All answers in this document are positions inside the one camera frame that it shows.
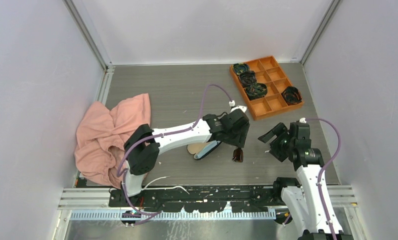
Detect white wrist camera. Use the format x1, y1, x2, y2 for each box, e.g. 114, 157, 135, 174
299, 117, 307, 124
229, 100, 247, 113

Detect black glasses case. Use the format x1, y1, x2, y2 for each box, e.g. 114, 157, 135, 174
187, 140, 222, 161

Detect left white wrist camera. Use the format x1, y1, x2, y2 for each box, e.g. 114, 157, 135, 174
229, 100, 247, 113

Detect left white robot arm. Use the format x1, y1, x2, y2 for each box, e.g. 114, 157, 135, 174
120, 105, 250, 207

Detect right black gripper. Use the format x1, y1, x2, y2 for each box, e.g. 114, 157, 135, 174
258, 122, 295, 162

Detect slotted cable duct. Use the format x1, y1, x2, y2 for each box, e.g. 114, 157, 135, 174
70, 209, 276, 221

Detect orange compartment tray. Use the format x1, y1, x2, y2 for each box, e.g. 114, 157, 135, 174
229, 55, 304, 120

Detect light blue cleaning cloth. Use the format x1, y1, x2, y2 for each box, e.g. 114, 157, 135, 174
195, 140, 221, 160

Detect rolled dark belt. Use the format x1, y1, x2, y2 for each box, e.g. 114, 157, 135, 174
244, 82, 268, 101
238, 70, 257, 88
281, 86, 303, 106
232, 62, 250, 76

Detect brown tortoise sunglasses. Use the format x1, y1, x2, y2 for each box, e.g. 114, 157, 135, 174
232, 147, 244, 163

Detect white loose wire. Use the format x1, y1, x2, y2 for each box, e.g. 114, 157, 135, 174
141, 175, 190, 195

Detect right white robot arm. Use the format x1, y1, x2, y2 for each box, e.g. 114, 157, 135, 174
258, 120, 354, 240

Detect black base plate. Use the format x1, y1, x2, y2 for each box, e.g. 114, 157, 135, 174
109, 185, 305, 214

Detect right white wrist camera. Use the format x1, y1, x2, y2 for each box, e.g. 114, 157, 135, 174
299, 117, 307, 124

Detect pink cloth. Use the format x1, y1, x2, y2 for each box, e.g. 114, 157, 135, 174
74, 93, 151, 189

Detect rolled dark belt top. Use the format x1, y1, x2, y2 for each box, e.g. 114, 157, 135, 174
232, 62, 250, 76

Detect rolled dark belt right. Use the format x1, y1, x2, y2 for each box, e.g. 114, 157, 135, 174
281, 86, 303, 106

